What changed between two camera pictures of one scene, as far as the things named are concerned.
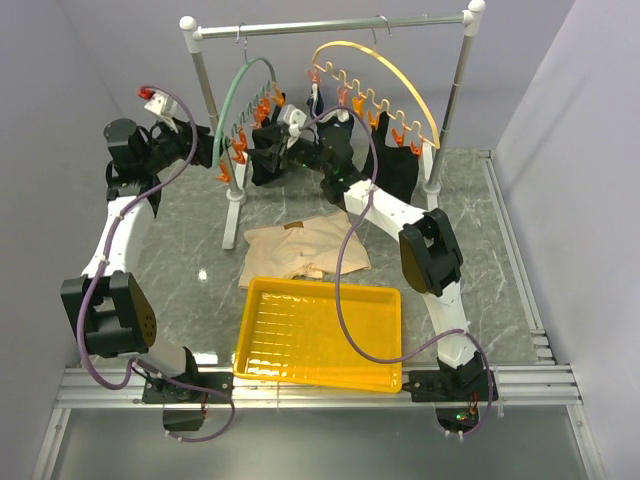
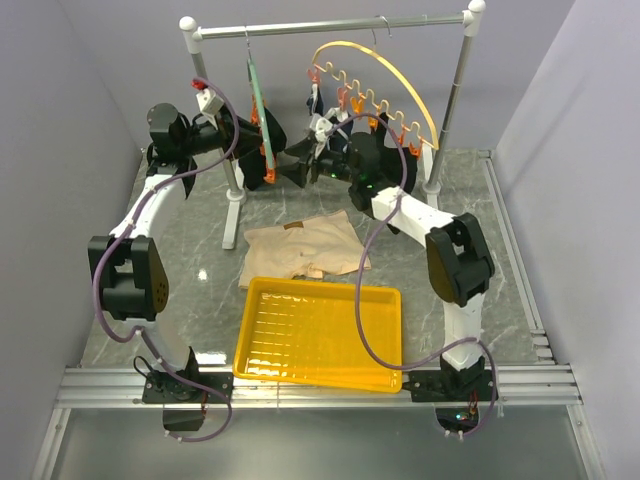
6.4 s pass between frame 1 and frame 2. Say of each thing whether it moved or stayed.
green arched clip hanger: moved
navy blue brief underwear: stayed
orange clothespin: moved
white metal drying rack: stayed
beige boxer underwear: stayed
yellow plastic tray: stayed
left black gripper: moved
